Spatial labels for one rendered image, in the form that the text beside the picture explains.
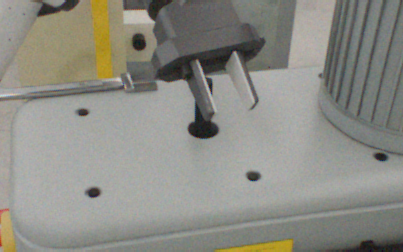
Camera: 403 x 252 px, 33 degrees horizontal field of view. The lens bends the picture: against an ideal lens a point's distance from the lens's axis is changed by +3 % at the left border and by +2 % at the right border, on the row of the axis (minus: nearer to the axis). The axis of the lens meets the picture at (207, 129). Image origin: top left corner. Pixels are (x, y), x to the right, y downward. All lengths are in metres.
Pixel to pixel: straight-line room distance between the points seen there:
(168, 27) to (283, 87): 0.23
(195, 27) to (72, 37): 1.97
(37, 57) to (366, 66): 2.07
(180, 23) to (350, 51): 0.19
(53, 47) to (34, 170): 1.96
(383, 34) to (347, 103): 0.10
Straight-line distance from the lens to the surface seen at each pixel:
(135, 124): 0.78
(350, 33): 0.74
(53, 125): 0.79
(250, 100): 0.69
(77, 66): 2.72
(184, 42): 0.68
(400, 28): 0.70
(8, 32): 1.03
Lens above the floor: 2.36
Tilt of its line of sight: 37 degrees down
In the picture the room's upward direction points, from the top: 2 degrees clockwise
